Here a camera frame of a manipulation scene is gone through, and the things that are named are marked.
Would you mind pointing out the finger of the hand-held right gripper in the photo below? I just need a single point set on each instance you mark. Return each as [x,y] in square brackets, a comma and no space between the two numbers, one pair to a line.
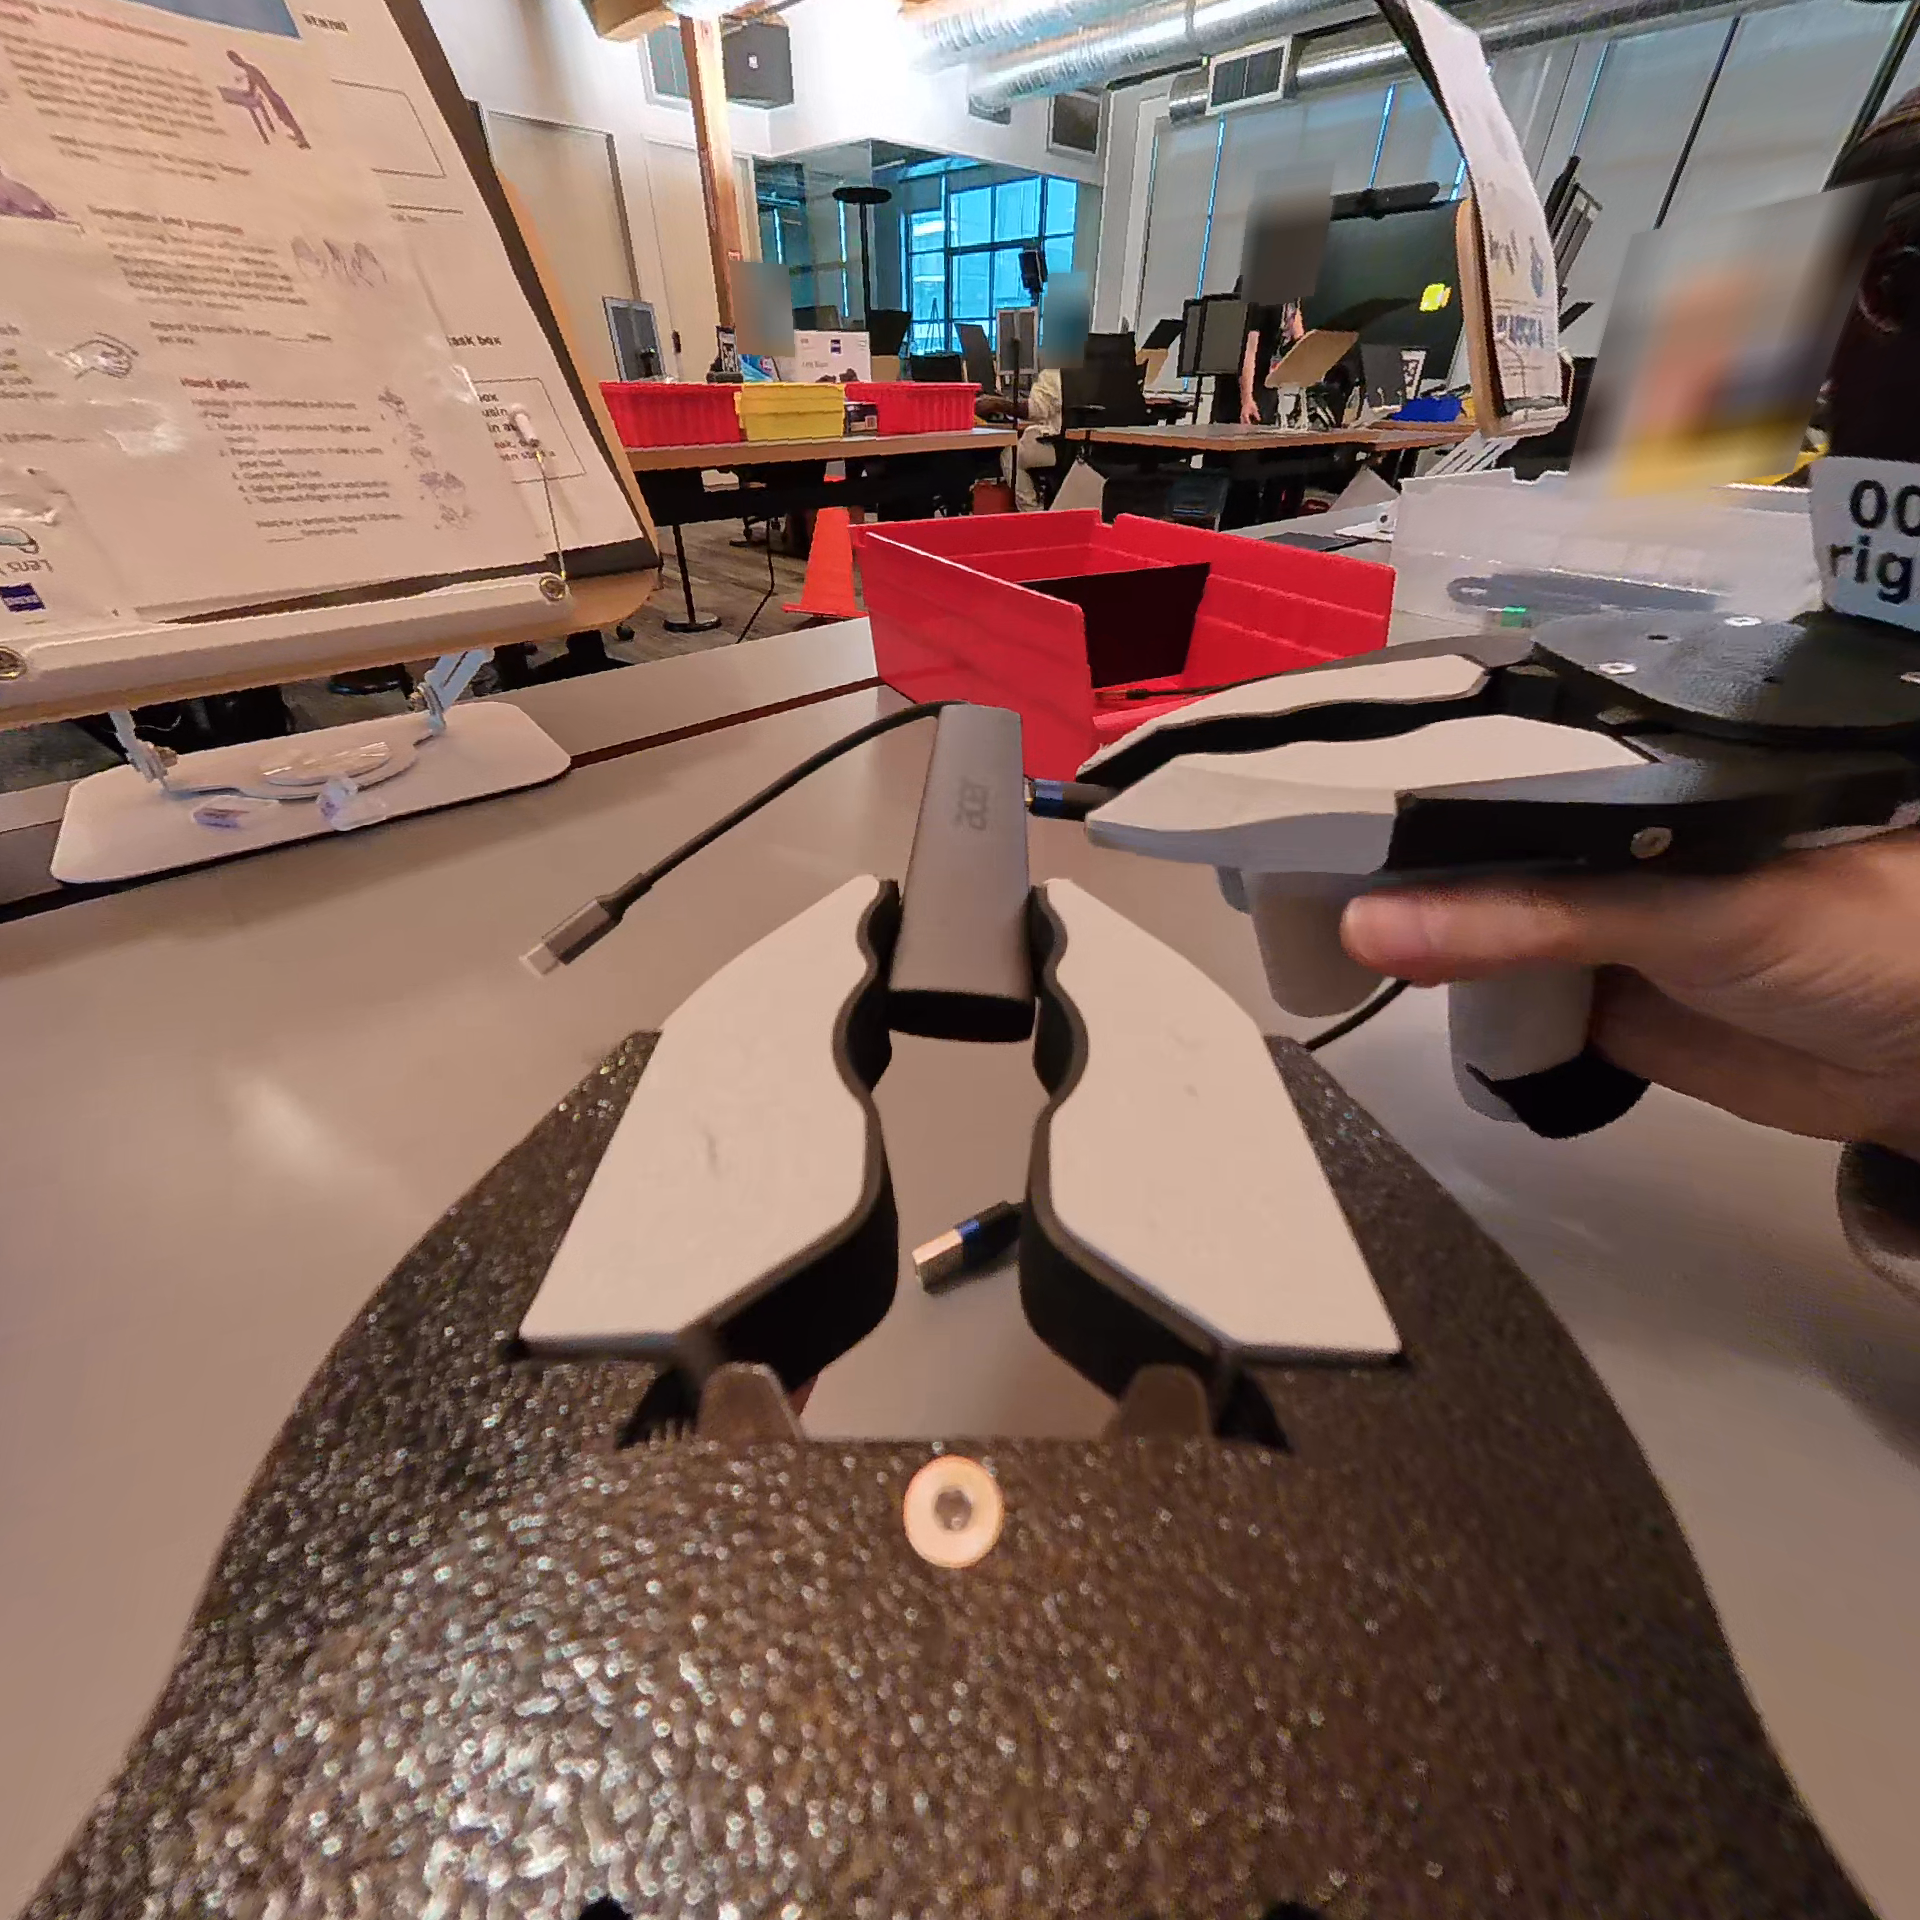
[1275,803]
[1322,692]

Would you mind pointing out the red storage bin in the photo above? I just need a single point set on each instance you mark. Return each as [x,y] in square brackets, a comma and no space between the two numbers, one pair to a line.
[961,637]
[669,416]
[916,407]

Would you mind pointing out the wooden top desk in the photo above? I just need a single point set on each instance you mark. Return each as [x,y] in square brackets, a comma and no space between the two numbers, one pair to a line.
[843,450]

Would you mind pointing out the printed instruction sheets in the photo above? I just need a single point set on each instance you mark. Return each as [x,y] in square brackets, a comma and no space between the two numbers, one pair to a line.
[269,330]

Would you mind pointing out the orange traffic cone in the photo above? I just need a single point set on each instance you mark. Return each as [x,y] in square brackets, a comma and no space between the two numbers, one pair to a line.
[827,579]

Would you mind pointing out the clear plastic container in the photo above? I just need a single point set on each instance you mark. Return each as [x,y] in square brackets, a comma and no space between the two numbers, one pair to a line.
[1502,519]

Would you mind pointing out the black bin divider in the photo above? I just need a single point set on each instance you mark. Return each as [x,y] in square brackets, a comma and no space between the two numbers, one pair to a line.
[1119,622]

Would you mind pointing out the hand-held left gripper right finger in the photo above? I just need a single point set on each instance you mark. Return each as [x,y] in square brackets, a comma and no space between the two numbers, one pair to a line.
[1201,1170]

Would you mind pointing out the black flat device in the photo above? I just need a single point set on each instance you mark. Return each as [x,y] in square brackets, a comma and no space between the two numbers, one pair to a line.
[1578,590]

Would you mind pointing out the person's right hand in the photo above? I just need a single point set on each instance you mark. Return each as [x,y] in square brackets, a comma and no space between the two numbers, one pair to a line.
[1769,991]

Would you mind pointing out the black wall speaker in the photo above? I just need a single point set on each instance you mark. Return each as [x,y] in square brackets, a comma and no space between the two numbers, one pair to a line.
[757,64]

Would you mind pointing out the yellow storage bin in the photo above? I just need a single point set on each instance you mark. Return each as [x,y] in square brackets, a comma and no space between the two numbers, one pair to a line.
[794,414]

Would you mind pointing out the large black monitor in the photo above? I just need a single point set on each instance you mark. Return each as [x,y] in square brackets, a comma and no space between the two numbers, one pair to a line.
[1388,286]

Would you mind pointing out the small black monitor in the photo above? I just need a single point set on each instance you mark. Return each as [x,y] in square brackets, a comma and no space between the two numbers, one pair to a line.
[1214,335]

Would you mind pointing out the silver ventilation duct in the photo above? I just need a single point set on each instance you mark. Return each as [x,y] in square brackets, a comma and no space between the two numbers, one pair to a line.
[1050,79]

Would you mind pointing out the grey usb hub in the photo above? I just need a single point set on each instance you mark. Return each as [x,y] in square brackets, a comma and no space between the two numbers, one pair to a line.
[961,872]

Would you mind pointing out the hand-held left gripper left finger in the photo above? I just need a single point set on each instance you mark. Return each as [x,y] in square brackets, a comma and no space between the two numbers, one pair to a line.
[707,1155]

